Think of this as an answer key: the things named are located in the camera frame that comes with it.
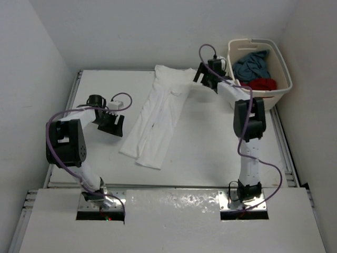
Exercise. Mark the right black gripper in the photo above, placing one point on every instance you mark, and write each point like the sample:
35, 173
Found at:
202, 69

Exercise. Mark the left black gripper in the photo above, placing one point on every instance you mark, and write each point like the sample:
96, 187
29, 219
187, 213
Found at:
114, 129

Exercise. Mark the white printed t shirt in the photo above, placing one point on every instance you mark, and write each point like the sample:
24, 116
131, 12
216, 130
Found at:
150, 137

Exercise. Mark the red t shirt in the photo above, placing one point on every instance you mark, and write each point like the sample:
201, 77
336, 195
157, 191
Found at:
261, 84

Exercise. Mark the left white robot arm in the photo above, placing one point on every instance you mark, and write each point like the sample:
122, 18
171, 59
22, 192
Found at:
66, 148

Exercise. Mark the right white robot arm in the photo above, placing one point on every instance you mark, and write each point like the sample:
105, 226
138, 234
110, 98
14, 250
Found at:
248, 123

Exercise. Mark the blue t shirt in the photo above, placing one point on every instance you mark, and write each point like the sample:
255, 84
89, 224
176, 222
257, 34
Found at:
252, 66

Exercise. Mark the cream plastic laundry basket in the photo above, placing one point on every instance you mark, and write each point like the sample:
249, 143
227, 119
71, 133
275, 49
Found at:
275, 65

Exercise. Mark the white foreground cover board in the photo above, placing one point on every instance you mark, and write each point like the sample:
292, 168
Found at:
172, 221

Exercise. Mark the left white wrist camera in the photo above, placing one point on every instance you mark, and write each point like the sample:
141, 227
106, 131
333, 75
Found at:
115, 105

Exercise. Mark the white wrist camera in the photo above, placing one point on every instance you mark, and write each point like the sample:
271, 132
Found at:
115, 105
222, 60

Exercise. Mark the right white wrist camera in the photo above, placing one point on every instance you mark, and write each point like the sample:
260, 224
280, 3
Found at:
222, 60

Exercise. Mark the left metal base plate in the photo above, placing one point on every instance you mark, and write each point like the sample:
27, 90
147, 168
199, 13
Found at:
89, 202

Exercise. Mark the metal base plate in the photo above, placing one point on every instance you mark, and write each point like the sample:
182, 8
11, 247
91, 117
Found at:
228, 202
89, 202

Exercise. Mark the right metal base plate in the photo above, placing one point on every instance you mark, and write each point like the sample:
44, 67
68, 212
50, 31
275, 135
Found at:
228, 202

